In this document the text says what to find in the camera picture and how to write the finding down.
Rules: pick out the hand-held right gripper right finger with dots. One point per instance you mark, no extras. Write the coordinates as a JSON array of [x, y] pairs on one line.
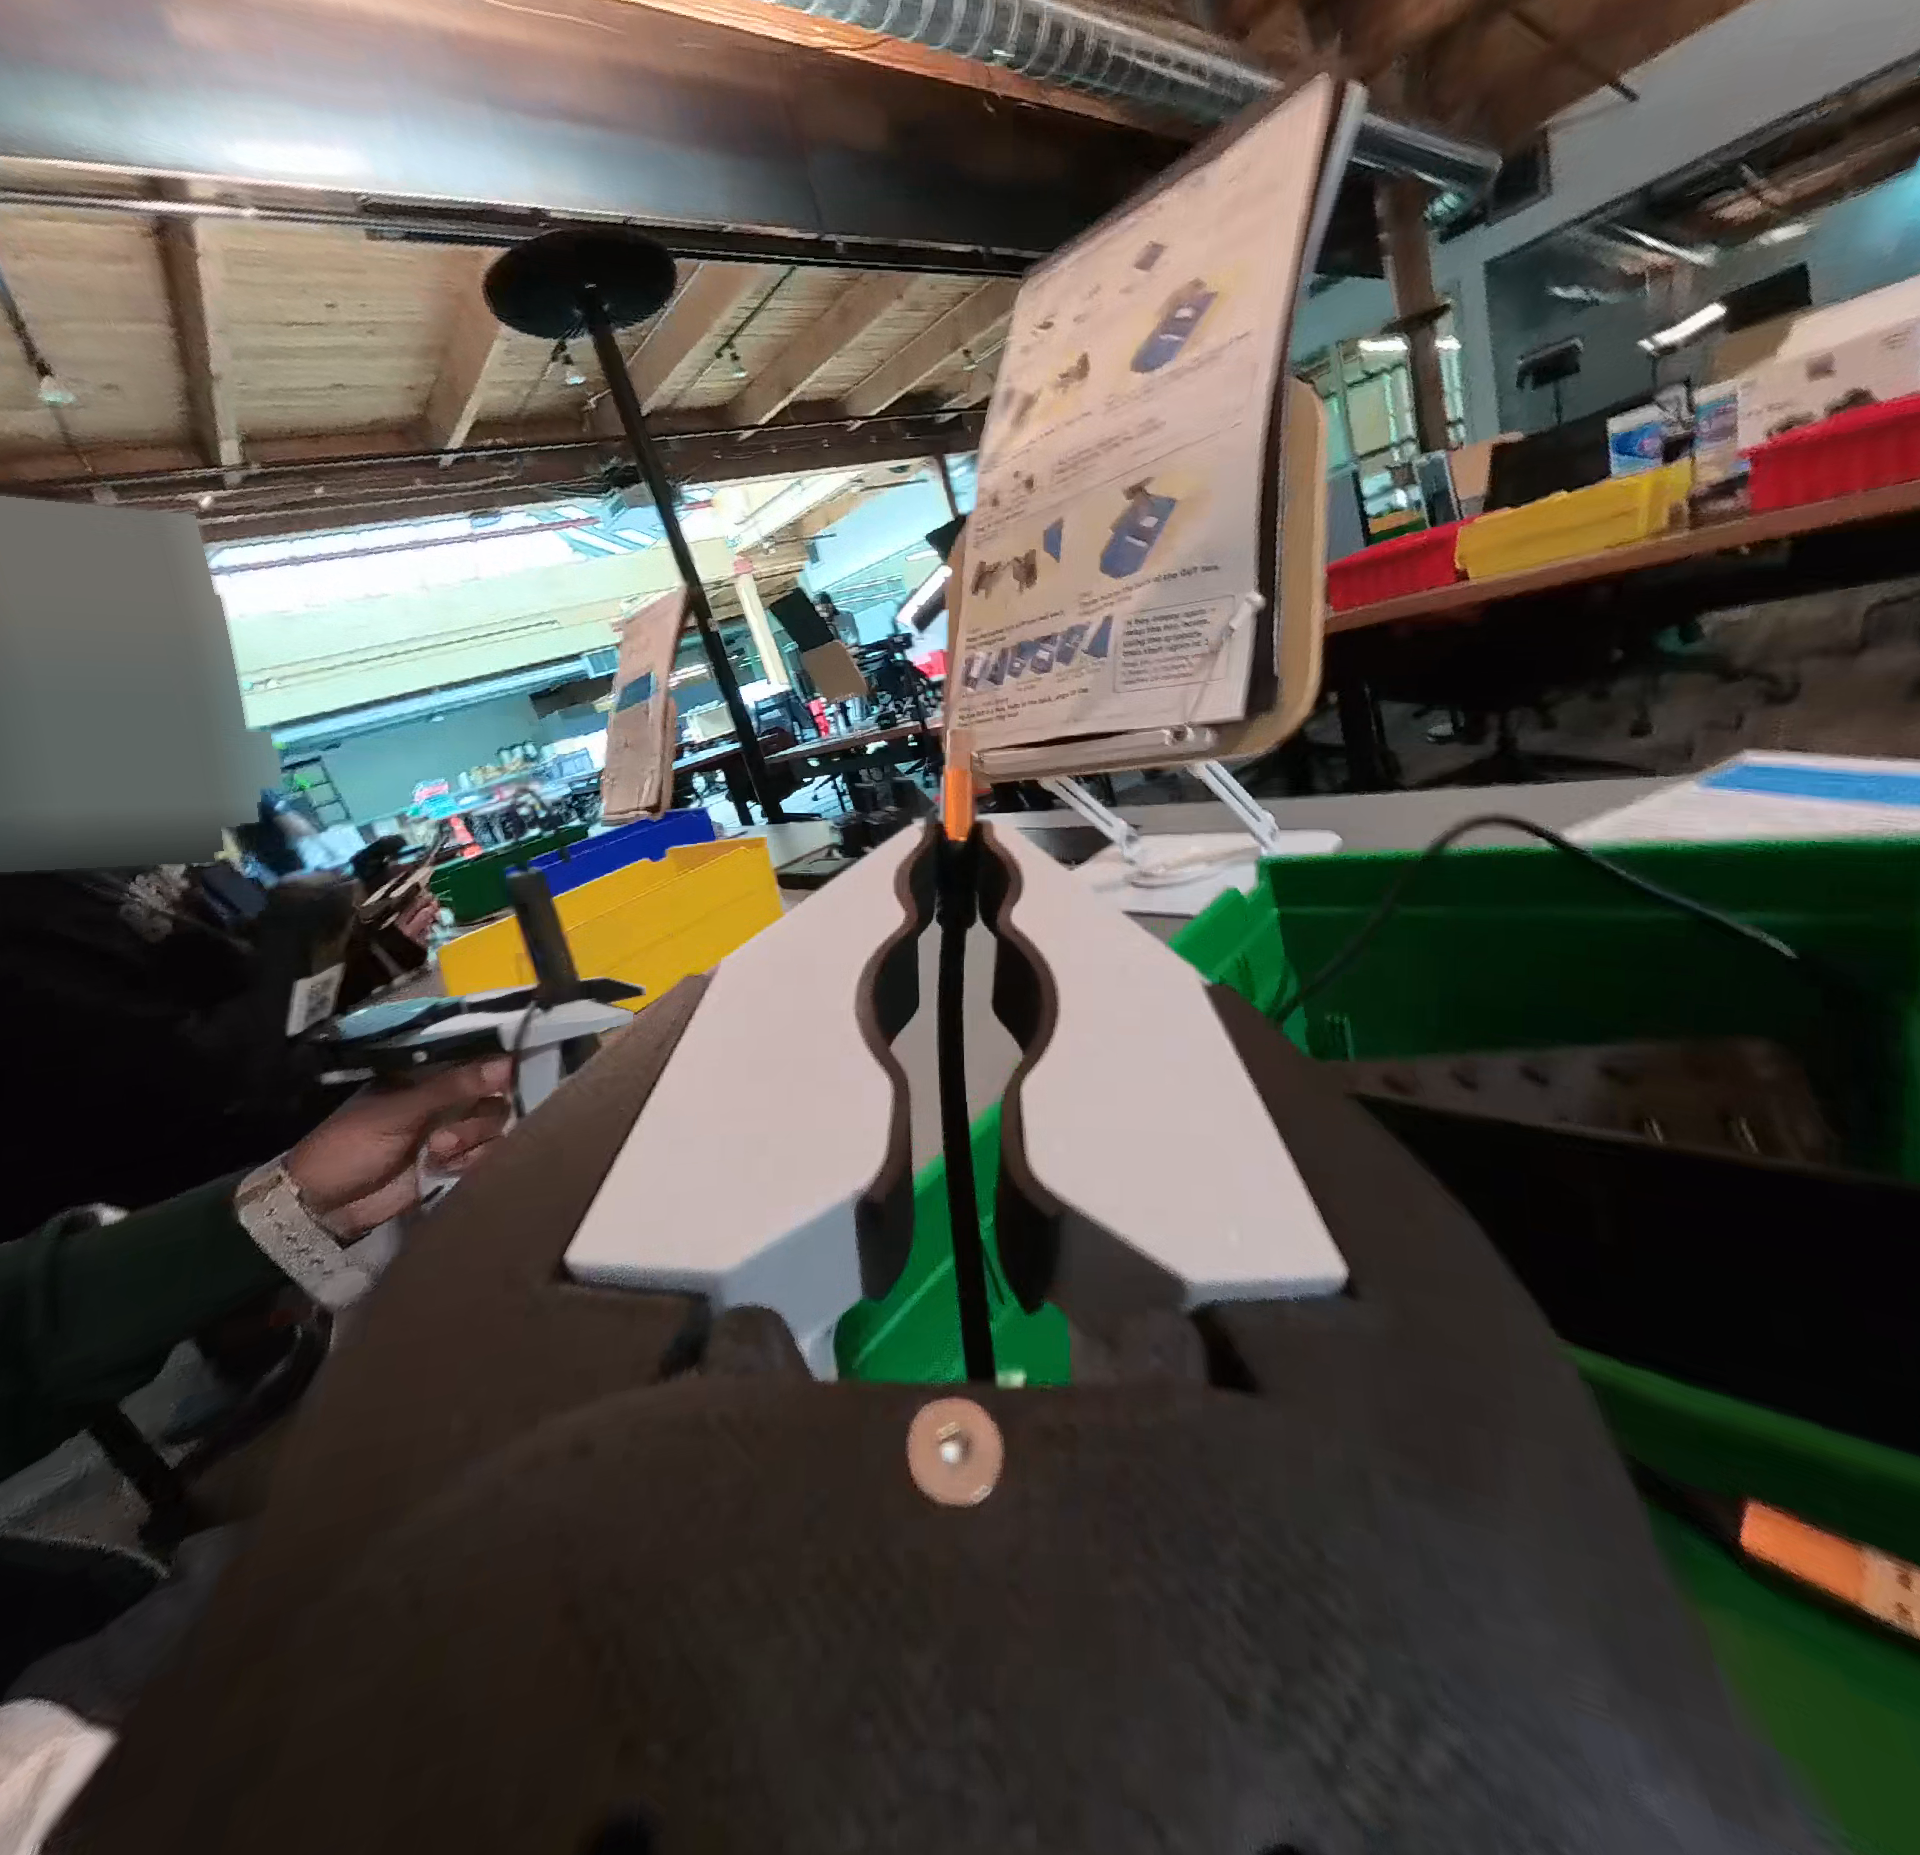
[[1186, 1135]]

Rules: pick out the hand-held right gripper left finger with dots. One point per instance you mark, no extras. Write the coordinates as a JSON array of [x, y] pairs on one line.
[[735, 1135]]

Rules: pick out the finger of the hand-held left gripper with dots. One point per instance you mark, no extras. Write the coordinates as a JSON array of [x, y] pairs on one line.
[[556, 1029]]

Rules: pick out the yellow plastic bin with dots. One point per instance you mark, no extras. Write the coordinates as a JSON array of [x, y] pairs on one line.
[[674, 910]]

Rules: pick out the green plastic bin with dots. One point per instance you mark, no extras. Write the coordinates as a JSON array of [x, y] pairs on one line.
[[1501, 954], [480, 880]]

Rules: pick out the grey desk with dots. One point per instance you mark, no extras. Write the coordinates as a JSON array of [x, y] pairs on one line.
[[1425, 809]]

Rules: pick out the person's left hand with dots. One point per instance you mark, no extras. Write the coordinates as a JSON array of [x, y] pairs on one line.
[[390, 1151]]

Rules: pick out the blue plastic bin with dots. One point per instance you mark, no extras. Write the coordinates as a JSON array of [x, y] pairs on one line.
[[631, 842]]

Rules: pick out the silver wrist watch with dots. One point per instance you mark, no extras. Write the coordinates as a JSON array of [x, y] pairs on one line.
[[308, 1233]]

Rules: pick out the brown cardboard document stand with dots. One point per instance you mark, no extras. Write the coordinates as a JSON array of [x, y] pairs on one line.
[[646, 715]]

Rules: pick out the black backdrop board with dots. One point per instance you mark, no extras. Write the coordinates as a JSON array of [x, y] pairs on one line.
[[809, 624]]

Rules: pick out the black bin divider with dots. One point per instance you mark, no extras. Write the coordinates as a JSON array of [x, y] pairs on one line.
[[1652, 1286]]

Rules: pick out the red plastic bin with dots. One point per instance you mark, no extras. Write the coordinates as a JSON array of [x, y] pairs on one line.
[[1839, 453], [1395, 565]]

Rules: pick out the document stand with instruction sheet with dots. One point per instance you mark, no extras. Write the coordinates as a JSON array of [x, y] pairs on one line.
[[1142, 460]]

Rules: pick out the blue-bordered paper sheet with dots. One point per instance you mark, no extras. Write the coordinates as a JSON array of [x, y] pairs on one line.
[[1802, 782]]

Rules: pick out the long yellow storage bin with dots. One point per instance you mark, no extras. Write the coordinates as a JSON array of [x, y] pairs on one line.
[[1577, 518]]

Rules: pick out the wooden workbench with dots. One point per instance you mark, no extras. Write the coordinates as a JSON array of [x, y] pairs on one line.
[[1652, 557]]

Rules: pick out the black support pole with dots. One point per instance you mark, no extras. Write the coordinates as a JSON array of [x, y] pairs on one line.
[[577, 280]]

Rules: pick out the white cardboard box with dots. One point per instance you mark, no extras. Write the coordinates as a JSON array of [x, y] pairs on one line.
[[1845, 355]]

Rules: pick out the long spiral ventilation duct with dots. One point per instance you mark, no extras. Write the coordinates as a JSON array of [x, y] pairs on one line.
[[1050, 39]]

